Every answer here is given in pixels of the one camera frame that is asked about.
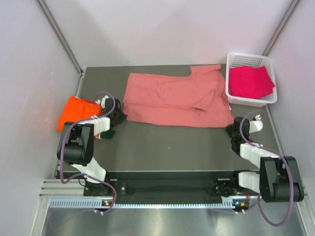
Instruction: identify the green folded t shirt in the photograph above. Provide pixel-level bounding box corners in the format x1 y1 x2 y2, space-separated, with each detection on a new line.
100 129 116 139

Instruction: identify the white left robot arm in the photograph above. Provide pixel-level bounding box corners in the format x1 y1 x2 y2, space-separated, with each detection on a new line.
57 96 127 195

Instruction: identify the grey slotted cable duct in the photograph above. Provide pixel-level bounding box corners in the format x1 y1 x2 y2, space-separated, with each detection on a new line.
49 198 249 209

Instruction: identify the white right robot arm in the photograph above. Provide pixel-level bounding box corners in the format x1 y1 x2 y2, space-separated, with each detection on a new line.
226 116 305 203

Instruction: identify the orange folded t shirt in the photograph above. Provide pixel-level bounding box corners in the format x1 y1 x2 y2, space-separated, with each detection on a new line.
57 95 102 133

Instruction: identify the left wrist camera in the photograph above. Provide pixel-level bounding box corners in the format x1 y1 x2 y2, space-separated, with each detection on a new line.
95 95 109 109

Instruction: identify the magenta t shirt in basket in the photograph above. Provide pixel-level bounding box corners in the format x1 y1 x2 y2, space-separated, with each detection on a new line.
229 66 275 99

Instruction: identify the salmon pink t shirt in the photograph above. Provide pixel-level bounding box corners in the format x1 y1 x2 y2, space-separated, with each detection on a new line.
123 64 234 128

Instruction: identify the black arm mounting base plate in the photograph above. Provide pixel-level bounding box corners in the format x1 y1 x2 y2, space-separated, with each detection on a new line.
83 169 256 205

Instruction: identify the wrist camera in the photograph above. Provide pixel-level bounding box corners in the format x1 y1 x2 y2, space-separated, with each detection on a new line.
95 95 109 109
249 115 263 133

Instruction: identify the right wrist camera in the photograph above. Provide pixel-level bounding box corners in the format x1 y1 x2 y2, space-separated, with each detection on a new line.
249 115 263 133

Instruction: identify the white plastic laundry basket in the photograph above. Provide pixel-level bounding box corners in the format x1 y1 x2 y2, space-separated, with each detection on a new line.
225 53 278 107

